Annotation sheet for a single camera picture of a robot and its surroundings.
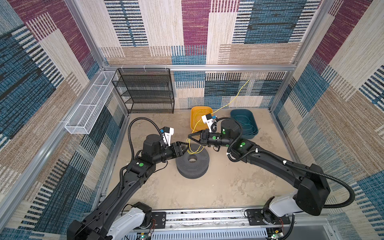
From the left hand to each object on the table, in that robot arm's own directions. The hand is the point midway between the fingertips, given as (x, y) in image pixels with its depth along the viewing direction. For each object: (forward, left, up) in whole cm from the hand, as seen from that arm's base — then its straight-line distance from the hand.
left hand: (188, 144), depth 71 cm
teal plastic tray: (+39, -43, -20) cm, 61 cm away
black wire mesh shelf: (+52, +32, -8) cm, 61 cm away
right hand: (0, 0, +4) cm, 4 cm away
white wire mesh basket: (+24, +63, -7) cm, 68 cm away
